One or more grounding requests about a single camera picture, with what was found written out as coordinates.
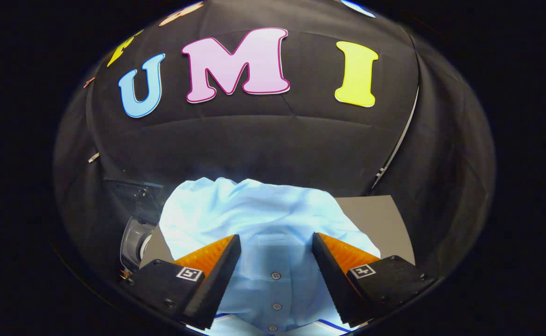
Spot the black backdrop cloth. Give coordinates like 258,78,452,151
51,0,497,280

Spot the light blue button shirt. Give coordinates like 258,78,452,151
159,176,381,336

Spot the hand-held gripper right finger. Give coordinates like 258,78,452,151
312,232,438,328

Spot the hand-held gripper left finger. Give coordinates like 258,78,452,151
120,234,242,331

